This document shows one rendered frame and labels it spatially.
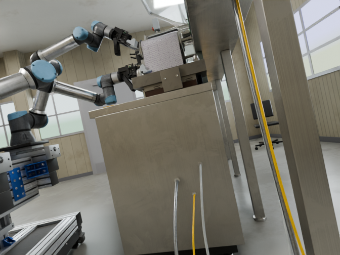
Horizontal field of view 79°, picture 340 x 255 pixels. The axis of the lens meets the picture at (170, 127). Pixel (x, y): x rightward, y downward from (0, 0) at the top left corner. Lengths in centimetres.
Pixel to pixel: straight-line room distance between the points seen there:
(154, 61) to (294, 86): 97
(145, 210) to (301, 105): 89
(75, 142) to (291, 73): 501
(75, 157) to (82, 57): 233
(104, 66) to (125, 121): 423
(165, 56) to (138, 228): 100
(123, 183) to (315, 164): 88
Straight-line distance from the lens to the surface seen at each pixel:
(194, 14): 93
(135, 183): 114
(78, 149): 528
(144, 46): 141
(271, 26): 57
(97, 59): 536
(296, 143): 55
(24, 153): 167
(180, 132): 103
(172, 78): 109
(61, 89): 143
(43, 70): 126
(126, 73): 139
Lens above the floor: 73
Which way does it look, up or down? level
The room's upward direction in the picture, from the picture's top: 12 degrees counter-clockwise
